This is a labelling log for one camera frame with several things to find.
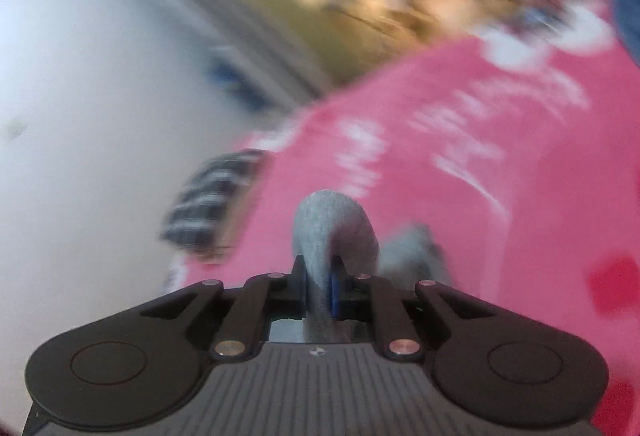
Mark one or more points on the blue water bottle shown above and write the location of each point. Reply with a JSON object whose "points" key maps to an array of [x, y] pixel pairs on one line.
{"points": [[240, 81]]}

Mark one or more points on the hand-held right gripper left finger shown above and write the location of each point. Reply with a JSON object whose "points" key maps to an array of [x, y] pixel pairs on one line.
{"points": [[301, 288]]}

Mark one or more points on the pink floral blanket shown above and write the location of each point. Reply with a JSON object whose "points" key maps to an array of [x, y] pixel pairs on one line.
{"points": [[450, 216]]}

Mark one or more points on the blue denim garment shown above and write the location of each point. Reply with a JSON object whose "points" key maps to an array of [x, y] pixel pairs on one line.
{"points": [[627, 1]]}

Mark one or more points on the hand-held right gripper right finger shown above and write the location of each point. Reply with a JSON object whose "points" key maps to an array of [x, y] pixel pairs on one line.
{"points": [[335, 291]]}

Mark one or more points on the black white checkered garment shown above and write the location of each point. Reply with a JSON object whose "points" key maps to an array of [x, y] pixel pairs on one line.
{"points": [[210, 196]]}

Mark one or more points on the grey knit garment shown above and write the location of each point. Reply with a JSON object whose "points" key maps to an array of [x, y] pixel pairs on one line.
{"points": [[325, 221]]}

